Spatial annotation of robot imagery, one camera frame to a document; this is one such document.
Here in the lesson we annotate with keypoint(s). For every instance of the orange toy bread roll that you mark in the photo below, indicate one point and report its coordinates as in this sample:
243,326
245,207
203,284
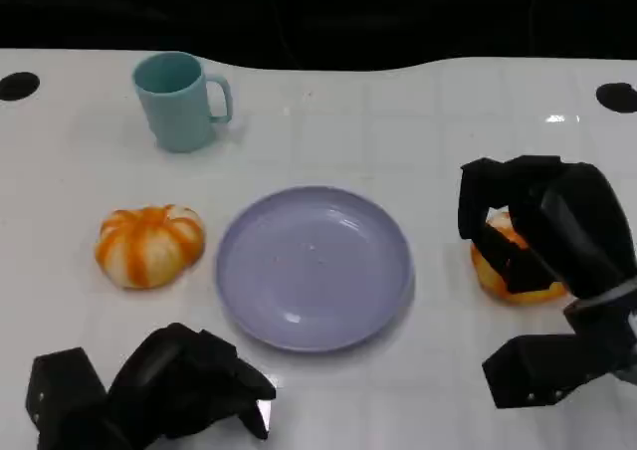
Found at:
488,273

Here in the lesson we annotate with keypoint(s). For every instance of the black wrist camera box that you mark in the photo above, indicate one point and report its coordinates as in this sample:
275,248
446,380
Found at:
60,390
537,370

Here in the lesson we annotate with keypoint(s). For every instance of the black backdrop cloth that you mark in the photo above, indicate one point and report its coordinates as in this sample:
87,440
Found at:
318,12

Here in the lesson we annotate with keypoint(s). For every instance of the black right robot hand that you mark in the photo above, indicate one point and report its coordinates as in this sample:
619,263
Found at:
577,221

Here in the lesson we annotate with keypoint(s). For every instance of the orange and white bread roll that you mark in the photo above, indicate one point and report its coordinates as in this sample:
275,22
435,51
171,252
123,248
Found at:
149,251

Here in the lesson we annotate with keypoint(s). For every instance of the pale green mug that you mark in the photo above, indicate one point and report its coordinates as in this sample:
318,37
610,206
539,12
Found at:
174,116

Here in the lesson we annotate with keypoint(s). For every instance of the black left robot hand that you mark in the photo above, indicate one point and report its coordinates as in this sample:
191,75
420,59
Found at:
169,380

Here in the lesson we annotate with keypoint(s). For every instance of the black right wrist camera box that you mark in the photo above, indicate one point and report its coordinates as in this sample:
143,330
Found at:
537,370

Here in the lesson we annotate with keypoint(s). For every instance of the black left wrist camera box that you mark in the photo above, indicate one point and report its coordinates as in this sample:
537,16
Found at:
60,390

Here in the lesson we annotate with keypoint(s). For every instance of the lilac plate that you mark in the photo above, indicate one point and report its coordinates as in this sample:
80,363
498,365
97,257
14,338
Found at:
313,271

